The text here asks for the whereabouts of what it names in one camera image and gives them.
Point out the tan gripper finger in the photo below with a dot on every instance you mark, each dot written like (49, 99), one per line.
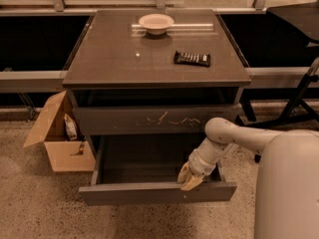
(190, 181)
(183, 174)

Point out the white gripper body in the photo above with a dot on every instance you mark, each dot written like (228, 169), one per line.
(201, 167)

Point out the grey drawer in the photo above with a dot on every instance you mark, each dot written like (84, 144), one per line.
(143, 169)
(150, 119)

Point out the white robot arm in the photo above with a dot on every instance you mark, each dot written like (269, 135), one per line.
(287, 188)

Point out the grey top drawer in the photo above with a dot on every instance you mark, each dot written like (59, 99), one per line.
(150, 119)

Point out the dark grey drawer cabinet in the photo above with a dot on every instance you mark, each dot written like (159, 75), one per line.
(119, 64)

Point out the open cardboard box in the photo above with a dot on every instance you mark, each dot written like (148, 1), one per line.
(50, 129)

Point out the dark snack bar wrapper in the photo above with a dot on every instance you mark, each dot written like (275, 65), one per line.
(193, 59)

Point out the snack bag in box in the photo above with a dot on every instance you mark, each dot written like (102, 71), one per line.
(71, 127)

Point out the white bowl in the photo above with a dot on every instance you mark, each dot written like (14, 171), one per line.
(156, 24)

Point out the black wheeled stand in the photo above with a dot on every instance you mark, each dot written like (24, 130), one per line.
(296, 40)

